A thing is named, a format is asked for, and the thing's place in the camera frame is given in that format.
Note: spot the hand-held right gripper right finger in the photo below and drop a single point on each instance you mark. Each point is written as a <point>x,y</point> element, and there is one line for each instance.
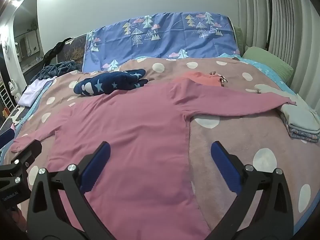
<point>225,167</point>

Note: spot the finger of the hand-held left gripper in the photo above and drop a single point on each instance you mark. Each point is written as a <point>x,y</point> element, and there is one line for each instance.
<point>32,150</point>
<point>6,138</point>

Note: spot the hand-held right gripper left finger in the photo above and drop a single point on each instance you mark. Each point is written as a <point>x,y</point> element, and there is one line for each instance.
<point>96,165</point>

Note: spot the pink long-sleeve shirt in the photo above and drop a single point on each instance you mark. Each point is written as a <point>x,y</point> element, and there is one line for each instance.
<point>125,130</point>

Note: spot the dark printed bedsheet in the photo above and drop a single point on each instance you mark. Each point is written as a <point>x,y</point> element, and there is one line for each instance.
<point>15,120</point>

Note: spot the white cat figurine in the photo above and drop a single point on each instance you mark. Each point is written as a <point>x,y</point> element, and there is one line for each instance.
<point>15,91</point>

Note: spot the lavender folded cloth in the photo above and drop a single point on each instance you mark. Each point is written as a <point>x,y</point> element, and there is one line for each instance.
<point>32,92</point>

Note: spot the floral folded cloth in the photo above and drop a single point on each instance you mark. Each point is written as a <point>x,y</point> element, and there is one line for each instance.
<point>300,135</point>

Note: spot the navy star-print garment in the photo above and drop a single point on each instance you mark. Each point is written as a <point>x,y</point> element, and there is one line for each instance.
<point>110,83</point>

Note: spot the dark teal fluffy blanket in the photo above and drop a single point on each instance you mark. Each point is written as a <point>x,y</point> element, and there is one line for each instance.
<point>60,67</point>

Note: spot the salmon folded garment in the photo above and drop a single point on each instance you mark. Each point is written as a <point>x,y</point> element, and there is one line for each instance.
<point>202,78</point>

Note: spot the pale grey folded garment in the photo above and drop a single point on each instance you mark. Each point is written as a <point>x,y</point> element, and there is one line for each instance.
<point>300,115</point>

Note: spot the pink polka-dot bedspread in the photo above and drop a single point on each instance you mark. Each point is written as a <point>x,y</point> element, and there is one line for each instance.
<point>270,76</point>

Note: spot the dark tree-print headboard panel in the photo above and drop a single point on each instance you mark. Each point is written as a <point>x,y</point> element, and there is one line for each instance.
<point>75,50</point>

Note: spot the green pillow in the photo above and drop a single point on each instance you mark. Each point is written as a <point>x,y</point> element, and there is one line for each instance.
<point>238,40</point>
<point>267,61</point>

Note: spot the blue tree-print sheet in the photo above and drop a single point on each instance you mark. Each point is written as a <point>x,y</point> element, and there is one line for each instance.
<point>170,40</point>

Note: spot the grey pleated curtain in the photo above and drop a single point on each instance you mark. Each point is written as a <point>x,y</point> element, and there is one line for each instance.
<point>295,30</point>

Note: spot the black floor lamp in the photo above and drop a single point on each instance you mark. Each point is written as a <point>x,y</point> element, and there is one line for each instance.
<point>270,17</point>

